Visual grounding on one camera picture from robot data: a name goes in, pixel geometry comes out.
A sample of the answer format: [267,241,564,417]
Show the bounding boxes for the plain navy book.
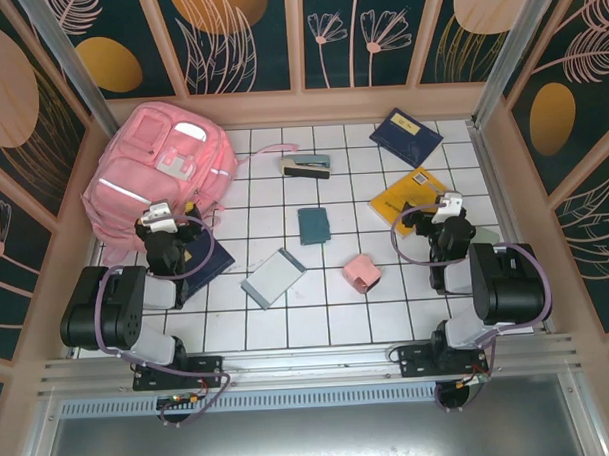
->
[177,233,238,298]

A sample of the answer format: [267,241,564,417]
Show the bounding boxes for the pink student backpack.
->
[77,98,305,267]

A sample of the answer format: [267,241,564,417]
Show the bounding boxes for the navy book with yellow label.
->
[368,105,445,171]

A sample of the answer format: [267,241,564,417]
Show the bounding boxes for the small pink box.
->
[341,252,383,296]

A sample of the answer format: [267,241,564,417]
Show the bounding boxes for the grey white notebook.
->
[238,246,308,310]

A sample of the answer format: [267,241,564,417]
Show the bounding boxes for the teal notebook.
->
[297,206,333,247]

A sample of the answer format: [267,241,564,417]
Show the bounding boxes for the yellow power connector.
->
[162,391,205,410]
[454,374,491,390]

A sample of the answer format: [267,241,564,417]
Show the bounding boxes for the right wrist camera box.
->
[430,189,466,227]

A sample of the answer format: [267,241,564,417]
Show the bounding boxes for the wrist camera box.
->
[141,200,180,234]
[430,189,466,227]

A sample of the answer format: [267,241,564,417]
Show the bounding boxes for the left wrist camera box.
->
[141,200,180,234]

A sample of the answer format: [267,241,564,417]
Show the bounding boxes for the aluminium side rail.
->
[468,116,557,336]
[87,239,110,270]

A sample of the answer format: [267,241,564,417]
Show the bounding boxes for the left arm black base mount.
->
[131,354,225,393]

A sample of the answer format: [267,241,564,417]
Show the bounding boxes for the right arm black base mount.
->
[397,342,491,381]

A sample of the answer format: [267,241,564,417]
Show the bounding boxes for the long aluminium base rail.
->
[36,332,584,398]

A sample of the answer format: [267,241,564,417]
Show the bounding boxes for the slotted grey cable duct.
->
[57,386,442,418]

